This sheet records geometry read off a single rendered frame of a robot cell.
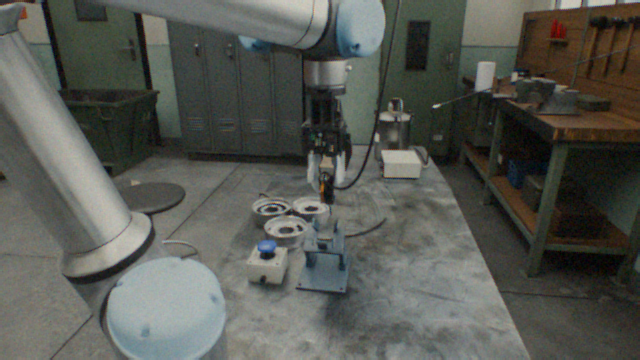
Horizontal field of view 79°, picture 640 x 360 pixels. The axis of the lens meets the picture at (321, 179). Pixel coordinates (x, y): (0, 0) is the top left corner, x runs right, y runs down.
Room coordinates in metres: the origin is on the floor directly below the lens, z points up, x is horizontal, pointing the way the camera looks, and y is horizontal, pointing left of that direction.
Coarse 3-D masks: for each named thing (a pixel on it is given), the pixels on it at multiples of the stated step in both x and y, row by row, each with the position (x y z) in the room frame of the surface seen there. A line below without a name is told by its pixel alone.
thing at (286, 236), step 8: (288, 216) 0.89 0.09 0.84; (272, 224) 0.86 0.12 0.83; (304, 224) 0.86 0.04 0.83; (264, 232) 0.82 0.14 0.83; (280, 232) 0.85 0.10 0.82; (288, 232) 0.86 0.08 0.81; (296, 232) 0.82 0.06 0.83; (304, 232) 0.81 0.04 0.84; (272, 240) 0.79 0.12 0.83; (280, 240) 0.78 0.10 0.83; (288, 240) 0.78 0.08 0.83; (296, 240) 0.79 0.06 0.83; (304, 240) 0.81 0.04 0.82; (288, 248) 0.79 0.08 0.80
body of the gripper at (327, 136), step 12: (312, 96) 0.65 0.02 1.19; (324, 96) 0.64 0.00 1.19; (312, 108) 0.65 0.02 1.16; (324, 108) 0.67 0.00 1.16; (312, 120) 0.65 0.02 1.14; (324, 120) 0.67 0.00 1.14; (336, 120) 0.69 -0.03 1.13; (312, 132) 0.66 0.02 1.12; (324, 132) 0.66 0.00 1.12; (336, 132) 0.65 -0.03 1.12; (312, 144) 0.65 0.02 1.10; (324, 144) 0.65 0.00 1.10; (336, 144) 0.65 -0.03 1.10
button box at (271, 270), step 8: (256, 248) 0.73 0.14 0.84; (280, 248) 0.73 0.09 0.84; (256, 256) 0.69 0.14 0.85; (264, 256) 0.69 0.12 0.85; (272, 256) 0.69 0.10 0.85; (280, 256) 0.69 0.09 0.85; (248, 264) 0.67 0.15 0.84; (256, 264) 0.67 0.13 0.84; (264, 264) 0.67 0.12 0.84; (272, 264) 0.67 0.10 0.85; (280, 264) 0.67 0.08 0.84; (248, 272) 0.67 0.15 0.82; (256, 272) 0.67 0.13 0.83; (264, 272) 0.66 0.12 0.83; (272, 272) 0.66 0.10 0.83; (280, 272) 0.66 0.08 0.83; (248, 280) 0.67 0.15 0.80; (256, 280) 0.67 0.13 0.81; (264, 280) 0.65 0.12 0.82; (272, 280) 0.66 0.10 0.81; (280, 280) 0.66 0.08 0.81
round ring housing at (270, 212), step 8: (264, 200) 0.99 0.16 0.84; (272, 200) 1.00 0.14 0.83; (280, 200) 1.00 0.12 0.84; (256, 208) 0.96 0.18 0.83; (264, 208) 0.96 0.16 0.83; (272, 208) 0.97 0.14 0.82; (280, 208) 0.96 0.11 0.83; (256, 216) 0.91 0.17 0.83; (264, 216) 0.90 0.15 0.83; (272, 216) 0.90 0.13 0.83; (280, 216) 0.91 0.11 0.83; (264, 224) 0.91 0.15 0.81
